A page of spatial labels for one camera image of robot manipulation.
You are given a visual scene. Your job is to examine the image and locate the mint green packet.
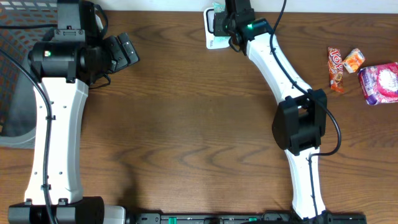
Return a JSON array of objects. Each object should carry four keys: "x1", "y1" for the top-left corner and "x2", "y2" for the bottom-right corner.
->
[{"x1": 213, "y1": 2, "x2": 226, "y2": 13}]

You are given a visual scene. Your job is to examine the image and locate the red Toto snack wrapper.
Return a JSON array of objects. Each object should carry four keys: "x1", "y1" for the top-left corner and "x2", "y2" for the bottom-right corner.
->
[{"x1": 328, "y1": 47, "x2": 344, "y2": 93}]

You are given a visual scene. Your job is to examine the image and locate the orange Kleenex tissue pack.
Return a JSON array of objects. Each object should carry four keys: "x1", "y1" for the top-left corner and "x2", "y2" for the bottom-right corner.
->
[{"x1": 343, "y1": 49, "x2": 365, "y2": 73}]

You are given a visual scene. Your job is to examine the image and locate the purple Carefree pad pack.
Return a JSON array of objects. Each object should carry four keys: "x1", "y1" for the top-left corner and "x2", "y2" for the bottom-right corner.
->
[{"x1": 358, "y1": 62, "x2": 397, "y2": 105}]

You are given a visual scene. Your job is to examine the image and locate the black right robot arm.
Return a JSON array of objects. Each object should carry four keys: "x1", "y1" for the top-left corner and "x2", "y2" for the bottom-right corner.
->
[{"x1": 203, "y1": 1, "x2": 328, "y2": 223}]

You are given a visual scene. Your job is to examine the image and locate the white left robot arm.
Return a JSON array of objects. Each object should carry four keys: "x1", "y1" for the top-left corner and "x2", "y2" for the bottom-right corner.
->
[{"x1": 8, "y1": 1, "x2": 139, "y2": 224}]

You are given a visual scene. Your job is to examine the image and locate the dark grey plastic basket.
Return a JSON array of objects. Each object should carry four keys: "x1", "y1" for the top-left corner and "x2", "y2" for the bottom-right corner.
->
[{"x1": 1, "y1": 0, "x2": 57, "y2": 149}]

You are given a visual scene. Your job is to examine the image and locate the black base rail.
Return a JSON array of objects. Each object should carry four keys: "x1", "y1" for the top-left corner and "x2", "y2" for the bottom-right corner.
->
[{"x1": 125, "y1": 212, "x2": 367, "y2": 224}]

